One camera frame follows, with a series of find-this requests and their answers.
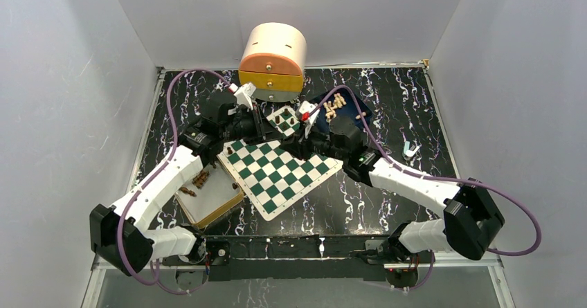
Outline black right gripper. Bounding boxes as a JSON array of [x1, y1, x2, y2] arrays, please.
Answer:
[[278, 121, 347, 163]]

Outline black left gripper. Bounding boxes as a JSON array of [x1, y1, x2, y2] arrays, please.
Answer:
[[221, 105, 284, 147]]

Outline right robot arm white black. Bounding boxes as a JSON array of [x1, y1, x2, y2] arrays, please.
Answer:
[[280, 117, 505, 262]]

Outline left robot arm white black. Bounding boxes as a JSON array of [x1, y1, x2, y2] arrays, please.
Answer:
[[89, 91, 282, 276]]

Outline pile of light chess pieces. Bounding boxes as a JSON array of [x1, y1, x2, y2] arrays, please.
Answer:
[[323, 93, 347, 123]]

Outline green white chess board mat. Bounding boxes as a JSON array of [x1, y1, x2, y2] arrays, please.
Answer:
[[217, 105, 344, 221]]

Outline dark brown chess piece upper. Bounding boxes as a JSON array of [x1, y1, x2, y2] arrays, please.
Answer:
[[192, 170, 210, 189]]

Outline blue square tray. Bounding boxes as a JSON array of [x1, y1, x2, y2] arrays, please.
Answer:
[[309, 85, 373, 134]]

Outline light wooden pawn lone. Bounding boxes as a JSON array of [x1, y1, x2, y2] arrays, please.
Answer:
[[355, 111, 366, 120]]

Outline round wooden drawer cabinet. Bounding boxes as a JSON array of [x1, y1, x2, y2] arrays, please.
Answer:
[[238, 22, 307, 102]]

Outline gold metal tin tray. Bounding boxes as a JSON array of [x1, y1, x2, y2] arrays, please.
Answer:
[[174, 161, 244, 229]]

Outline small white teal object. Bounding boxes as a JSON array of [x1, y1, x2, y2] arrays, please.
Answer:
[[402, 141, 420, 161]]

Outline dark brown bishop piece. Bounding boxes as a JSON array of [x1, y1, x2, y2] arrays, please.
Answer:
[[179, 187, 197, 197]]

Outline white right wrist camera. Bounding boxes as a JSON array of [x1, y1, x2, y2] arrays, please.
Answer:
[[296, 100, 319, 138]]

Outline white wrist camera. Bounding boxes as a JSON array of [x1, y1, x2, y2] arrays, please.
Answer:
[[228, 82, 256, 110], [296, 100, 319, 138]]

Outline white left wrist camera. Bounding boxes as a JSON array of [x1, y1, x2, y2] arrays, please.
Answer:
[[228, 82, 256, 110]]

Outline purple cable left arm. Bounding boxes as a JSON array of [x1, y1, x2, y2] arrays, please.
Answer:
[[116, 69, 235, 296]]

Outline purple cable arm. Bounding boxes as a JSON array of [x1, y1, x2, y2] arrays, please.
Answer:
[[116, 69, 235, 296], [307, 84, 543, 293]]

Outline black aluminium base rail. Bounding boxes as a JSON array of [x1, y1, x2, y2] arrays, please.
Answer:
[[91, 235, 503, 293]]

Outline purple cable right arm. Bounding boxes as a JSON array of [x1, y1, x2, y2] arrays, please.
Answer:
[[307, 84, 543, 293]]

